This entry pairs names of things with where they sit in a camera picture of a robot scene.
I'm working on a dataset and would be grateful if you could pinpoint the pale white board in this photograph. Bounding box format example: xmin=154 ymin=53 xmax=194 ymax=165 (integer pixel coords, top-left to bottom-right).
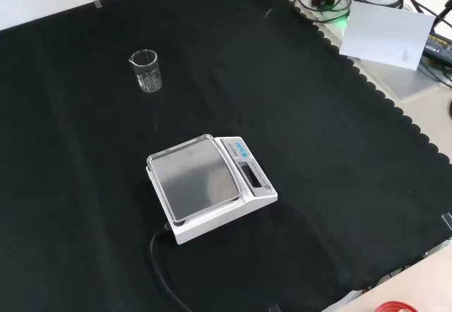
xmin=338 ymin=1 xmax=436 ymax=71

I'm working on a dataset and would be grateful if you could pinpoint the black balance power cable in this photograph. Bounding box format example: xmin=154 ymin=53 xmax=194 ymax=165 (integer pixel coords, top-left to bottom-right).
xmin=148 ymin=221 xmax=194 ymax=312

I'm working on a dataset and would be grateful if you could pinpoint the grey metal base plate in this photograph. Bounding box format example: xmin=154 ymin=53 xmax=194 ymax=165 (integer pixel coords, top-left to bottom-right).
xmin=295 ymin=0 xmax=452 ymax=99

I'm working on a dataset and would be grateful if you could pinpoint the white balance with steel pan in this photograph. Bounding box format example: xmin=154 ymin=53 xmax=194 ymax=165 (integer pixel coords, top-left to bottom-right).
xmin=145 ymin=133 xmax=279 ymax=246

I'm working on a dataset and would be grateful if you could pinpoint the black power adapter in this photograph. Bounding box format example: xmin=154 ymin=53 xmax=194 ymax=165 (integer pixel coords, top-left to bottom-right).
xmin=421 ymin=32 xmax=452 ymax=63

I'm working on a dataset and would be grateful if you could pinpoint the black scalloped table cloth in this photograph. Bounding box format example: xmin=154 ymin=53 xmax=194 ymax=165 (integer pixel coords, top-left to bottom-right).
xmin=0 ymin=0 xmax=452 ymax=312

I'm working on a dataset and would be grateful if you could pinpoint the red ring object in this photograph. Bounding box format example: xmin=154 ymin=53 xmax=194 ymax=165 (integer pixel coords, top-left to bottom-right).
xmin=374 ymin=300 xmax=420 ymax=312

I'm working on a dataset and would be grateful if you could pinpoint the small clear glass beaker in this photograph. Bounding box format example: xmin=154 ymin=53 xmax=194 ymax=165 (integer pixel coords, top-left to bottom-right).
xmin=128 ymin=49 xmax=164 ymax=94

